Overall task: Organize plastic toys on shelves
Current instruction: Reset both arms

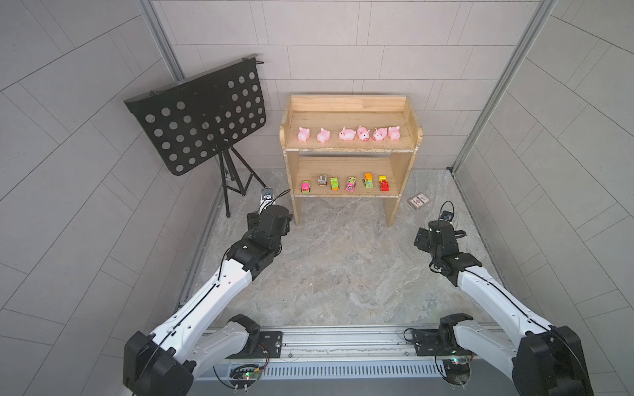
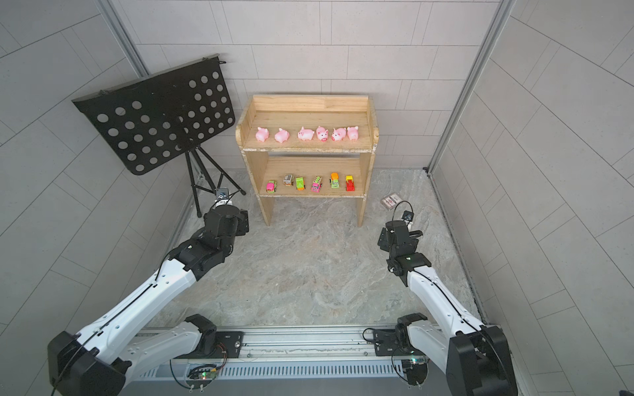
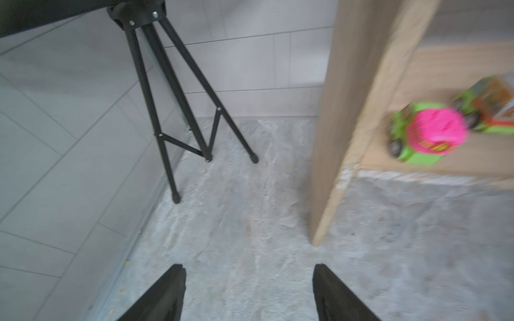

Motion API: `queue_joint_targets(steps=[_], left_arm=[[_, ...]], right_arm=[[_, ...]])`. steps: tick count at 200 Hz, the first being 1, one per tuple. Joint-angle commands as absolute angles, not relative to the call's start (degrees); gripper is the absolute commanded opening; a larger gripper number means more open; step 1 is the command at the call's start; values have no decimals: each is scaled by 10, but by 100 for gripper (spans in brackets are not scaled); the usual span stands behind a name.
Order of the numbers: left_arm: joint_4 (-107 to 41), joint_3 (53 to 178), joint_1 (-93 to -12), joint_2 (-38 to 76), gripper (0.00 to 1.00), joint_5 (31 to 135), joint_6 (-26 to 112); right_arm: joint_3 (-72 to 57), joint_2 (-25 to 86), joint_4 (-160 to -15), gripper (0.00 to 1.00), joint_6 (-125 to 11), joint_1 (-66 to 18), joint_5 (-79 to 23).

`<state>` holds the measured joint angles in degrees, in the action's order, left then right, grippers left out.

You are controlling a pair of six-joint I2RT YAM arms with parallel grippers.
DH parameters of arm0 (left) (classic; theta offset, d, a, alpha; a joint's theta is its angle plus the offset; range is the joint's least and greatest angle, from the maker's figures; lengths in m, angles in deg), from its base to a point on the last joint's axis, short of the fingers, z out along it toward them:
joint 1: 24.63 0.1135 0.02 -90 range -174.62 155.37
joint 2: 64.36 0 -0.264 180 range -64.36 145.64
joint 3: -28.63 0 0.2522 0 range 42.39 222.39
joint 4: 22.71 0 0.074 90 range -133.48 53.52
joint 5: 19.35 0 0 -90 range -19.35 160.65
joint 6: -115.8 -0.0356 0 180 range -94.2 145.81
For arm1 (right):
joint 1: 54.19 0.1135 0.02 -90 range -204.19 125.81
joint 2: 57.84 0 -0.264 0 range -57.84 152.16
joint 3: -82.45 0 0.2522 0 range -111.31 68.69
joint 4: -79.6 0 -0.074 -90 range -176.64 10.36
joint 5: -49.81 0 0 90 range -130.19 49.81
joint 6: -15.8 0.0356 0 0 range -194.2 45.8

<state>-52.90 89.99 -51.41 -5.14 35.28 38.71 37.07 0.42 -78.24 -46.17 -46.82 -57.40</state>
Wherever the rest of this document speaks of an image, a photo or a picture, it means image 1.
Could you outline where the red yellow toy truck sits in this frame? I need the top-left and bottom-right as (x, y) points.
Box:
(379, 175), (390, 192)

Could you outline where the pink green block toy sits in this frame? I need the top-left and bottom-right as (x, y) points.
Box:
(345, 176), (357, 193)

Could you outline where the orange green mixer truck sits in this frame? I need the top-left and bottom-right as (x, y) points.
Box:
(363, 173), (374, 189)

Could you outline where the pink toy pig top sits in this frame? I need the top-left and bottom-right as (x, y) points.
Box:
(297, 127), (310, 143)

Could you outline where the pink toy pig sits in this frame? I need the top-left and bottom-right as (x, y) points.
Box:
(357, 126), (371, 142)
(316, 128), (331, 144)
(297, 127), (310, 143)
(372, 128), (388, 141)
(388, 126), (401, 141)
(338, 128), (357, 141)

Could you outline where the pink toy pig bottom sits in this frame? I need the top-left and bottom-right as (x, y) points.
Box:
(338, 128), (357, 141)

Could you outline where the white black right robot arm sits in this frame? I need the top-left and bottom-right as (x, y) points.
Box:
(414, 219), (594, 395)

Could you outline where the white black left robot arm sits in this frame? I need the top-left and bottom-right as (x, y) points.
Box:
(122, 204), (292, 395)

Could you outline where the small card box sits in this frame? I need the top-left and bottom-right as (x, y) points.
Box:
(408, 193), (432, 211)

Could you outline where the wooden two-tier shelf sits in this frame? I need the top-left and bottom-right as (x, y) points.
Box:
(279, 95), (424, 226)

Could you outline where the black perforated music stand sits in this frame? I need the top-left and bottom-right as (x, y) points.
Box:
(125, 54), (267, 196)

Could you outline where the right controller board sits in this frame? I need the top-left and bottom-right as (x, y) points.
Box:
(442, 359), (472, 387)

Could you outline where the controller board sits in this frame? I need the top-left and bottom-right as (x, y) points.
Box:
(229, 364), (265, 382)
(442, 359), (472, 387)

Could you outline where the left controller board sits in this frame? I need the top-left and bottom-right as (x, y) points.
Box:
(229, 364), (265, 382)

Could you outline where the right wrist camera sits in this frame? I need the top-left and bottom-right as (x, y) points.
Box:
(439, 211), (455, 223)

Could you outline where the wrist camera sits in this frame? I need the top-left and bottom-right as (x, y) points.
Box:
(259, 187), (276, 213)
(439, 211), (455, 223)

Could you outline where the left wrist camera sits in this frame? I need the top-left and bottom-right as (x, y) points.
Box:
(259, 187), (276, 213)

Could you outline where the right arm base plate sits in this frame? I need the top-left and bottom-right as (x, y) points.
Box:
(403, 328), (475, 358)

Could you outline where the aluminium mounting rail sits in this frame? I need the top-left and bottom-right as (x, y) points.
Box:
(139, 323), (553, 367)

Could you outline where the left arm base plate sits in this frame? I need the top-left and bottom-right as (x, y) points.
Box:
(229, 331), (283, 359)

